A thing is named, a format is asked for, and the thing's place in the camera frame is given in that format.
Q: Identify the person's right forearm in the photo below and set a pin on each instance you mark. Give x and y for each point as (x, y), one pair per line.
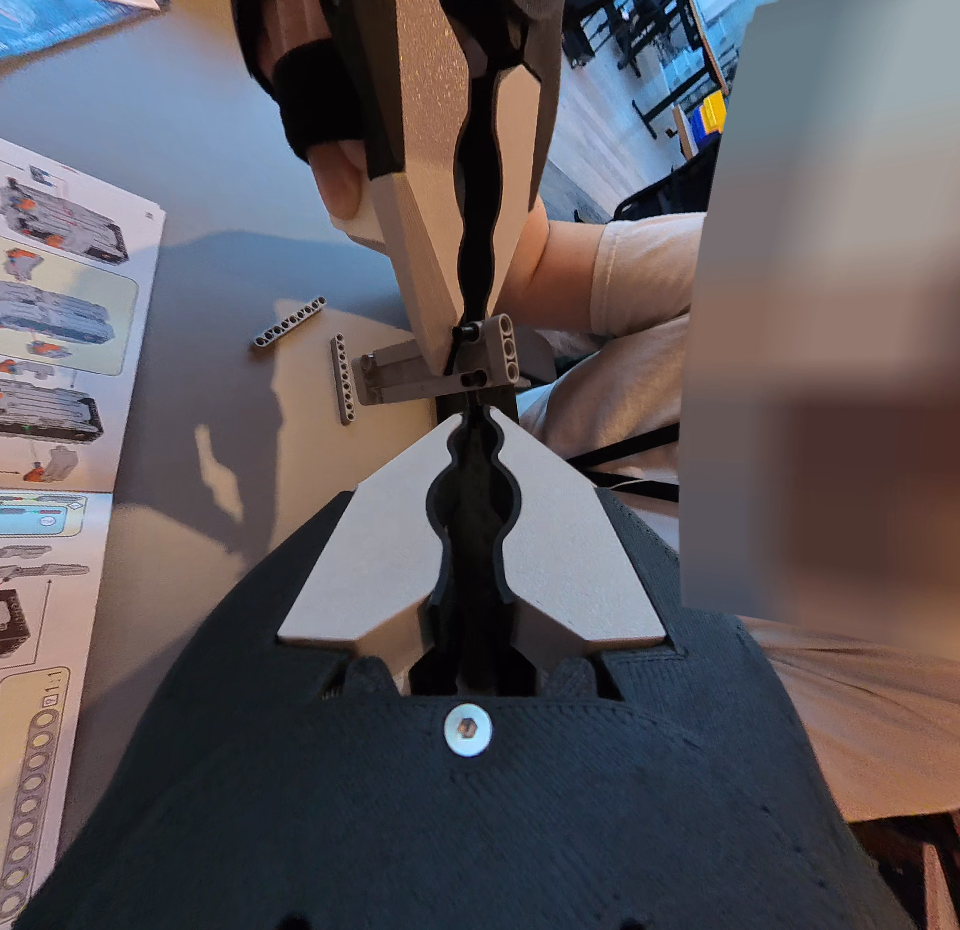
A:
(555, 270)

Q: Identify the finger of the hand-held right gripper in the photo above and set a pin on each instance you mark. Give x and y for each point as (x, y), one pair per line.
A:
(424, 195)
(517, 157)

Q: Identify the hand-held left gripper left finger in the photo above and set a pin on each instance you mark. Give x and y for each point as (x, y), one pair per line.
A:
(360, 570)

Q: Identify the black table frames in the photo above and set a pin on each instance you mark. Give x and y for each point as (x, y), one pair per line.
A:
(592, 37)

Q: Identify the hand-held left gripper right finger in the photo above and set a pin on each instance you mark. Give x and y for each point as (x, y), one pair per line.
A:
(577, 570)

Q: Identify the grey technic beam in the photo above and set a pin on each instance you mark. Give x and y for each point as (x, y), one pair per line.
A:
(343, 379)
(289, 322)

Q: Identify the black technic pin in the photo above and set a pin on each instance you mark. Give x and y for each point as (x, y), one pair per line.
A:
(469, 331)
(474, 379)

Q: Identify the grey desk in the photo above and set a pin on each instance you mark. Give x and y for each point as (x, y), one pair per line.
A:
(210, 195)

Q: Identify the person's right hand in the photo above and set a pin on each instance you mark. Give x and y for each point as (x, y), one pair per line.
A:
(341, 184)

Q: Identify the grey technic beam assembly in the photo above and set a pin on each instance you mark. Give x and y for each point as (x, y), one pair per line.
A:
(397, 379)

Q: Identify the white instruction booklet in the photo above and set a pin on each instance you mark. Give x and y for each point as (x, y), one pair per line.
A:
(60, 420)

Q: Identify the blue booklet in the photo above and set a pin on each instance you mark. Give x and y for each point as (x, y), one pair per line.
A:
(45, 34)

